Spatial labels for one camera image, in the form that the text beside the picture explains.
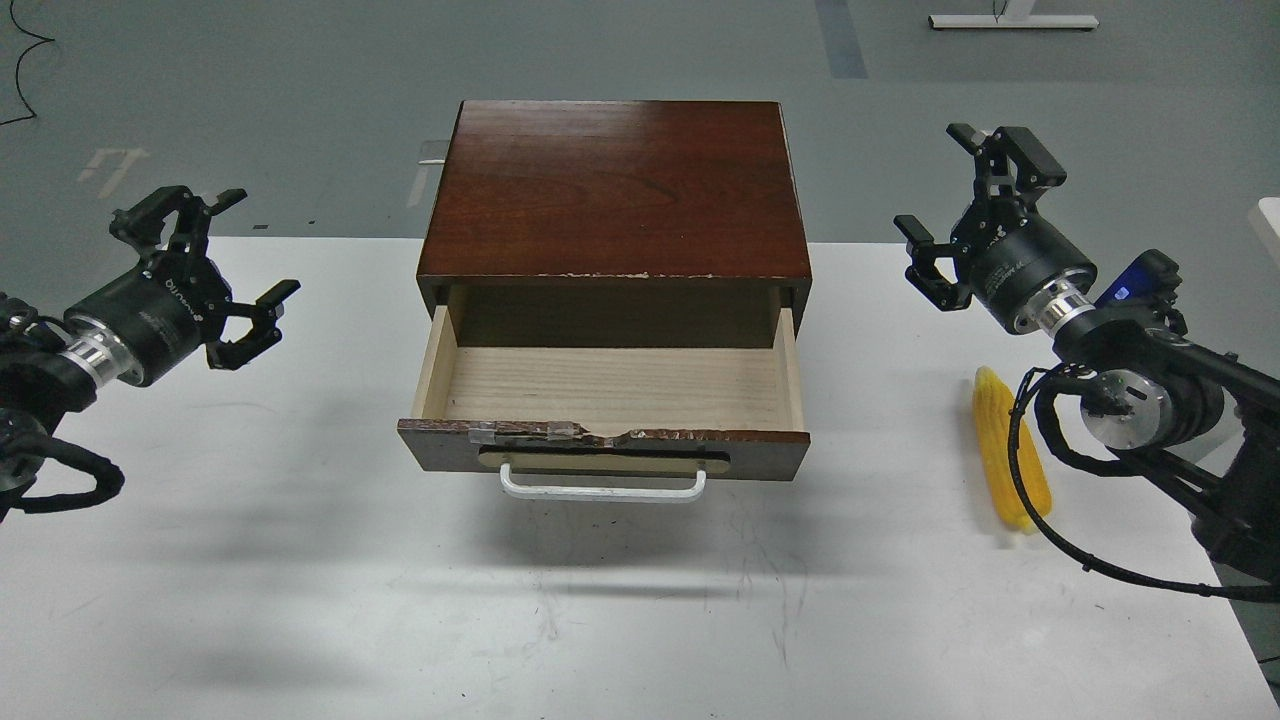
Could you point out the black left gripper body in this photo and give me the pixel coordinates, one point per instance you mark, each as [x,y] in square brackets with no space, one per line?
[146,321]

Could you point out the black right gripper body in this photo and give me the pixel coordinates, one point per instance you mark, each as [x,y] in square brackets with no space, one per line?
[1012,253]

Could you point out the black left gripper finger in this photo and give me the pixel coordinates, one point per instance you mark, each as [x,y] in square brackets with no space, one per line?
[141,226]
[263,333]

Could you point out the yellow corn cob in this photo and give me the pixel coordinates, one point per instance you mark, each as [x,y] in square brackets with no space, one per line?
[992,402]

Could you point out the white table leg base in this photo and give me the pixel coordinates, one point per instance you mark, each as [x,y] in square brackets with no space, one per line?
[1014,15]

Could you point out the dark wooden cabinet box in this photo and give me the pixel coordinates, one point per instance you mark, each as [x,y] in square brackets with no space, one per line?
[655,194]

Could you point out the wooden drawer with white handle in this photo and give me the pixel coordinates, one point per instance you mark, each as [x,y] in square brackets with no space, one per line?
[610,424]

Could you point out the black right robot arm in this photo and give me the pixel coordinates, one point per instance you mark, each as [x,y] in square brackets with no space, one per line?
[1131,396]

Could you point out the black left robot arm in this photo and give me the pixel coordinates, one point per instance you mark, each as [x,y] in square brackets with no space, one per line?
[39,386]

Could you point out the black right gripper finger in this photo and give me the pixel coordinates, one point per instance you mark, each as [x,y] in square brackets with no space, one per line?
[1013,169]
[923,274]

